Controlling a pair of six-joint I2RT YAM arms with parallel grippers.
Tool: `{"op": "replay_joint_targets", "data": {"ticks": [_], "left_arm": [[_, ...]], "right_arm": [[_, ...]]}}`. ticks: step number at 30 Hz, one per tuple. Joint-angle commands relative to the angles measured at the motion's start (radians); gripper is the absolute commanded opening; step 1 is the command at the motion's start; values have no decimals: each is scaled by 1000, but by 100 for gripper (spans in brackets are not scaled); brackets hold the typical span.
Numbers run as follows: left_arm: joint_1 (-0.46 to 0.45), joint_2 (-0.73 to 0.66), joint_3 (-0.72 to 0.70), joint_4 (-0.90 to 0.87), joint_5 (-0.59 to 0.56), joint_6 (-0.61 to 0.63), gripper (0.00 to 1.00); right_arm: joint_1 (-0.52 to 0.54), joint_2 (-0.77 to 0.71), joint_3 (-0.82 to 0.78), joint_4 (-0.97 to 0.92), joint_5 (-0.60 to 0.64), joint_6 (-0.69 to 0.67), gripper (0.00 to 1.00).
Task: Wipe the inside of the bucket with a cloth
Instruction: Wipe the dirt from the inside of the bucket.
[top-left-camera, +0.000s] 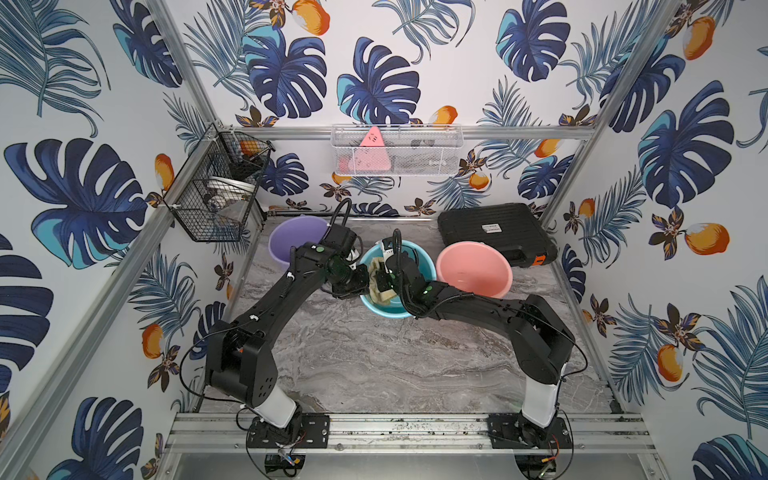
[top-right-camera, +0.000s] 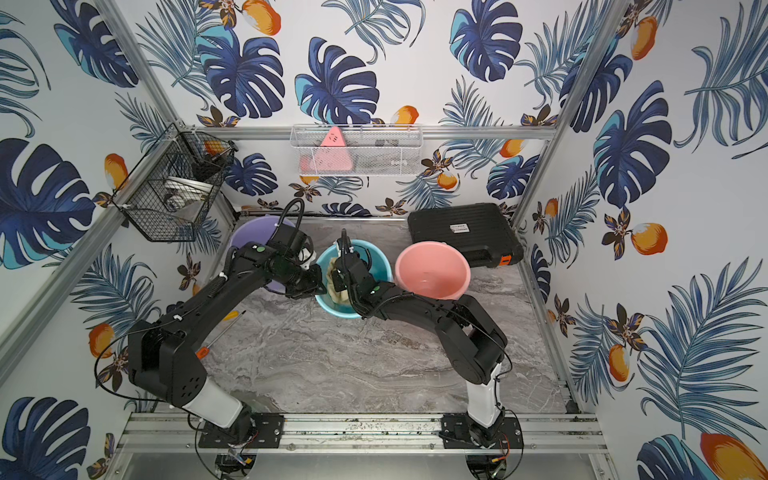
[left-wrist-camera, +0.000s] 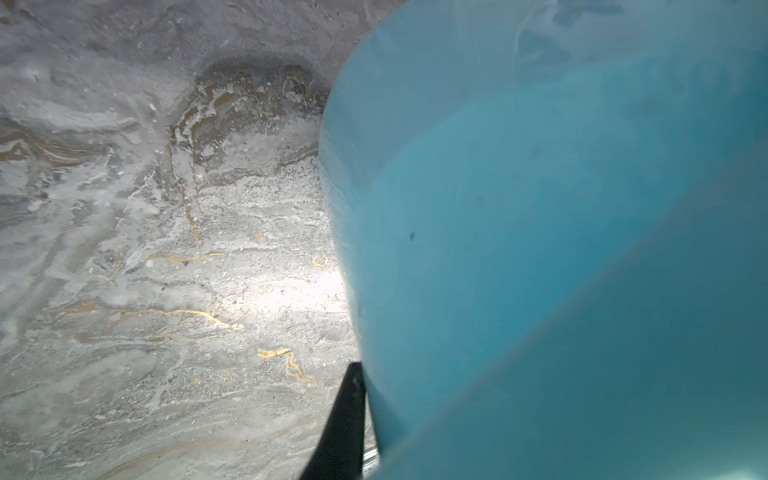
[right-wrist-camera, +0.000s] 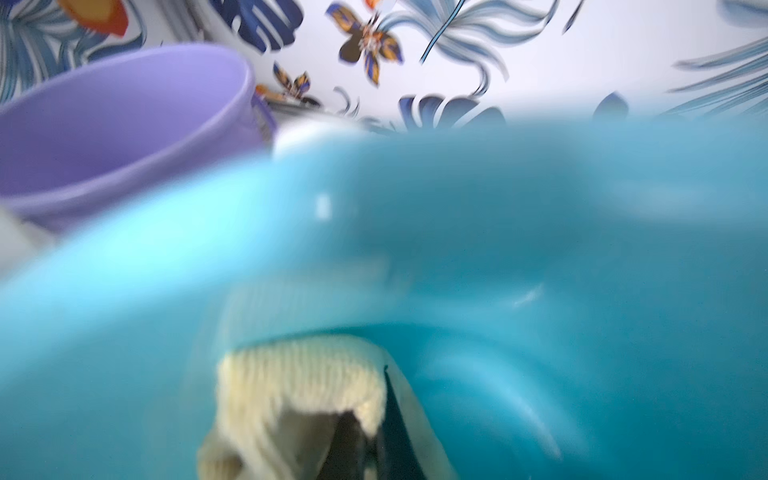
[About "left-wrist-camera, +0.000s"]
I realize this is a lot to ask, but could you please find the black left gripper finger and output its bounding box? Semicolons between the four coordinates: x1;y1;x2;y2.
300;362;366;480

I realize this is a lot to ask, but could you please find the teal plastic bucket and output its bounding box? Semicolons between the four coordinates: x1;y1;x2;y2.
319;1;767;479

